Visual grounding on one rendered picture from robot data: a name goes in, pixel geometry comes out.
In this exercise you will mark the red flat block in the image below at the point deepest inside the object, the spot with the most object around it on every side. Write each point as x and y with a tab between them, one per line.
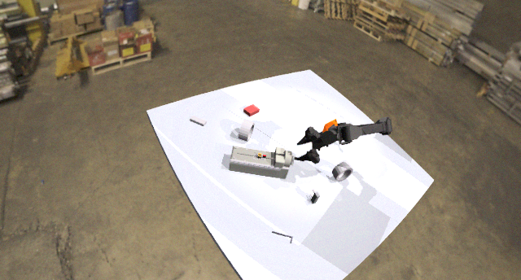
251	110

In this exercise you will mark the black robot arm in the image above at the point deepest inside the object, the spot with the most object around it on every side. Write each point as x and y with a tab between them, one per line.
348	132

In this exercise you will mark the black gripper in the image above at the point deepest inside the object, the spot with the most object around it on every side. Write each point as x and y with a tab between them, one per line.
311	155

